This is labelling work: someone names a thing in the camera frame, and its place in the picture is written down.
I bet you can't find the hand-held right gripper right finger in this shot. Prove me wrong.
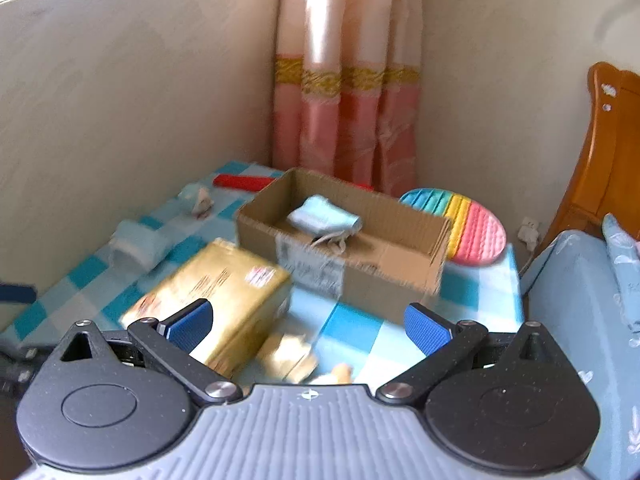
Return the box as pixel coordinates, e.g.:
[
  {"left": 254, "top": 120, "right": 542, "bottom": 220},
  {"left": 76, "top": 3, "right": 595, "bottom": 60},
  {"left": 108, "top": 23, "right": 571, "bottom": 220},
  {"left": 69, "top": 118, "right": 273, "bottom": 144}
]
[{"left": 375, "top": 302, "right": 571, "bottom": 406}]

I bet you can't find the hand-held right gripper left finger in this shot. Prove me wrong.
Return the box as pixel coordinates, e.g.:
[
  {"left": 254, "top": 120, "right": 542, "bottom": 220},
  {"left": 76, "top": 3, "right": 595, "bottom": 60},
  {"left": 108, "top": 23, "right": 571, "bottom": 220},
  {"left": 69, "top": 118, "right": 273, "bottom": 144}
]
[{"left": 47, "top": 298, "right": 243, "bottom": 407}]

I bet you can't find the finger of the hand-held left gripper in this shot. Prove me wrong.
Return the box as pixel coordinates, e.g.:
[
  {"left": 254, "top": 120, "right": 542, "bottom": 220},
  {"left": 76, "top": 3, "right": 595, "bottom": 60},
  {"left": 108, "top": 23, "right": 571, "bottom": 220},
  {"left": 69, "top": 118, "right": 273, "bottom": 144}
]
[{"left": 0, "top": 284, "right": 37, "bottom": 305}]

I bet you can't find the cardboard box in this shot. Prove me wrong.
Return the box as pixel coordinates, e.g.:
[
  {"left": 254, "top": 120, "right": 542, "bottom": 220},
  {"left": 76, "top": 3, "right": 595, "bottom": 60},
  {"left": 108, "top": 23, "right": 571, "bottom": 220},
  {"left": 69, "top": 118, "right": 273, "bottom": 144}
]
[{"left": 235, "top": 167, "right": 453, "bottom": 326}]

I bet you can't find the blue face mask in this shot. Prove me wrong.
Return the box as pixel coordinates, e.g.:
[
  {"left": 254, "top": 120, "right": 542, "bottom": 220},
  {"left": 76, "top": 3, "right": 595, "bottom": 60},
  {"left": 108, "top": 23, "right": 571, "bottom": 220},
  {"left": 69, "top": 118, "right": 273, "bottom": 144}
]
[
  {"left": 287, "top": 195, "right": 363, "bottom": 253},
  {"left": 111, "top": 217, "right": 173, "bottom": 267}
]

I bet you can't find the cream soft toy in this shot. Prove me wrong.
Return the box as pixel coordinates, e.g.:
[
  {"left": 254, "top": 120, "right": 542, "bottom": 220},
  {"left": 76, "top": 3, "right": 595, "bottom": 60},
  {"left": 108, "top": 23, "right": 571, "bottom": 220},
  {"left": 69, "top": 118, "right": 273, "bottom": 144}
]
[{"left": 260, "top": 332, "right": 321, "bottom": 381}]

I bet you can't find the blue patterned sachet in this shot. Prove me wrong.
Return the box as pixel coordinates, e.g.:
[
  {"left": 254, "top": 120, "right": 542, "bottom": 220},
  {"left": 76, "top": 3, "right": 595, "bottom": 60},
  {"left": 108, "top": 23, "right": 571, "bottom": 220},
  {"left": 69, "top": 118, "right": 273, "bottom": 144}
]
[{"left": 179, "top": 183, "right": 216, "bottom": 219}]

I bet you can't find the gold tissue pack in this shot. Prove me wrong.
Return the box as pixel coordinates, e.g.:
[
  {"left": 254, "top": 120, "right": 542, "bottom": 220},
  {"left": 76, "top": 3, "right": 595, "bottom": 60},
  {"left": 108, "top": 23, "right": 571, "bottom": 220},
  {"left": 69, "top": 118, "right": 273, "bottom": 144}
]
[{"left": 122, "top": 239, "right": 293, "bottom": 381}]

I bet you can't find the blue checked tablecloth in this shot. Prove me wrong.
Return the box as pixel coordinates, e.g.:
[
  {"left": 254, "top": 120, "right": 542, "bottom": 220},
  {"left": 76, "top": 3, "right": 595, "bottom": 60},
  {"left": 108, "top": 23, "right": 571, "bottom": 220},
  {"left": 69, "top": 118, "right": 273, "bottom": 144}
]
[{"left": 0, "top": 161, "right": 526, "bottom": 396}]

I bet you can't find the small orange toy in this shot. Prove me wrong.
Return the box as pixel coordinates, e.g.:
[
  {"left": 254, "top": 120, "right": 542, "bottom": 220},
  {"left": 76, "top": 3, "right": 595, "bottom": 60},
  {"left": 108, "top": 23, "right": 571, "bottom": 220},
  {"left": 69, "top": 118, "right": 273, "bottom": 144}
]
[{"left": 320, "top": 362, "right": 353, "bottom": 386}]

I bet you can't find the rainbow pop bubble toy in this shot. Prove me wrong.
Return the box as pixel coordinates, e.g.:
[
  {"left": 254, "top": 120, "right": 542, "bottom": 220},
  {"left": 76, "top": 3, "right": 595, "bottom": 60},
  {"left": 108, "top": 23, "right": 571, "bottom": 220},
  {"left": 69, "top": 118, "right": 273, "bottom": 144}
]
[{"left": 398, "top": 187, "right": 507, "bottom": 263}]

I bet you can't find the blue grey bed sheet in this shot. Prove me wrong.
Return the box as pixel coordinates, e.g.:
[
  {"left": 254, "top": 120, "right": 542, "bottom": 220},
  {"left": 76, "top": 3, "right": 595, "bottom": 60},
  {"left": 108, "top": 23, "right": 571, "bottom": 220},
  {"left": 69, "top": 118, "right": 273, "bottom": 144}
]
[{"left": 520, "top": 230, "right": 640, "bottom": 480}]

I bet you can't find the blue floral pillow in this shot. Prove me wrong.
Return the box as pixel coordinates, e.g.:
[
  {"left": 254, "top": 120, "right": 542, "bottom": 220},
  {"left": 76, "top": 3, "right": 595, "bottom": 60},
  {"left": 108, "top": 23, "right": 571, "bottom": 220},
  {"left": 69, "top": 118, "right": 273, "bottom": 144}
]
[{"left": 602, "top": 213, "right": 640, "bottom": 336}]

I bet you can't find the pink and gold curtain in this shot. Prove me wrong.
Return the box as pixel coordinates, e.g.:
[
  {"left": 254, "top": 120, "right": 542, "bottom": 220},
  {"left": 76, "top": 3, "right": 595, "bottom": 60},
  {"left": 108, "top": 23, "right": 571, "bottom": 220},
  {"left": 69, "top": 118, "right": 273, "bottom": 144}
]
[{"left": 272, "top": 0, "right": 426, "bottom": 196}]

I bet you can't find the wooden headboard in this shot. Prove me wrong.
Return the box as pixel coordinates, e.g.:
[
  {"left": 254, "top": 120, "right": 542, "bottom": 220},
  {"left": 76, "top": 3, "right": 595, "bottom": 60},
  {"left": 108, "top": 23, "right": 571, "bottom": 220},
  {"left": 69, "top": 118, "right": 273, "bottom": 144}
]
[{"left": 542, "top": 62, "right": 640, "bottom": 251}]

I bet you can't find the white wall plug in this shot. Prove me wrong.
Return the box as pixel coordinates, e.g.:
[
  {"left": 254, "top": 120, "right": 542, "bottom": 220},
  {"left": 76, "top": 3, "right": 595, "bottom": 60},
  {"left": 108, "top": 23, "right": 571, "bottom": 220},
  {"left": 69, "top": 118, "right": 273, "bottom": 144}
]
[{"left": 517, "top": 216, "right": 543, "bottom": 251}]

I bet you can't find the red plastic handle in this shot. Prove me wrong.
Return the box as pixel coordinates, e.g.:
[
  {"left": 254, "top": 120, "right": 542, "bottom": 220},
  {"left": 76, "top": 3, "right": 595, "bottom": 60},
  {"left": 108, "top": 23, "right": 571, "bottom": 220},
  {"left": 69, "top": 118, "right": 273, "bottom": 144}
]
[{"left": 212, "top": 173, "right": 281, "bottom": 192}]

